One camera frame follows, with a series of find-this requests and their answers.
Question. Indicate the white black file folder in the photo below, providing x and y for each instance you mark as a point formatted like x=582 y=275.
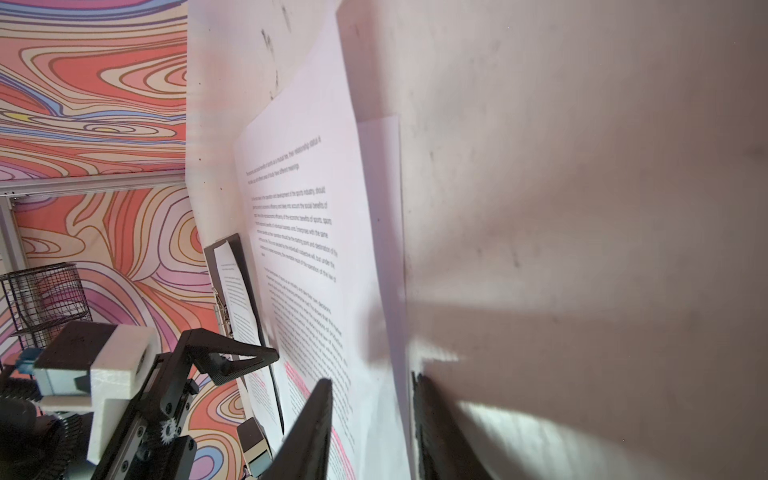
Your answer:
x=237 y=247

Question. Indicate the printed paper stack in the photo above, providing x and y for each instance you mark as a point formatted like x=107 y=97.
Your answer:
x=300 y=170

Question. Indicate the single printed paper sheet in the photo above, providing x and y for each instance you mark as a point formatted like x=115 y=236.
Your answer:
x=259 y=385

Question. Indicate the blue cream stapler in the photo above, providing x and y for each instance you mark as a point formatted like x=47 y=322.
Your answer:
x=255 y=448

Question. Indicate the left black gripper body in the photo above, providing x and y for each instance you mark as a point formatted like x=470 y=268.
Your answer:
x=140 y=397

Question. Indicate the left black wire basket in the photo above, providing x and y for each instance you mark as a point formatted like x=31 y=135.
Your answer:
x=43 y=300

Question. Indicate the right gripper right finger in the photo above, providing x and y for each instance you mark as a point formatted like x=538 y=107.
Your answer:
x=443 y=450

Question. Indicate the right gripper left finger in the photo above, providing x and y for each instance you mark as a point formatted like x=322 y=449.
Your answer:
x=304 y=454

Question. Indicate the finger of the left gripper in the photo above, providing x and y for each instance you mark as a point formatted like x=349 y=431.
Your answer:
x=222 y=358

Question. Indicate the aluminium frame rail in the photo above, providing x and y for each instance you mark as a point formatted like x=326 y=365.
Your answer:
x=91 y=184

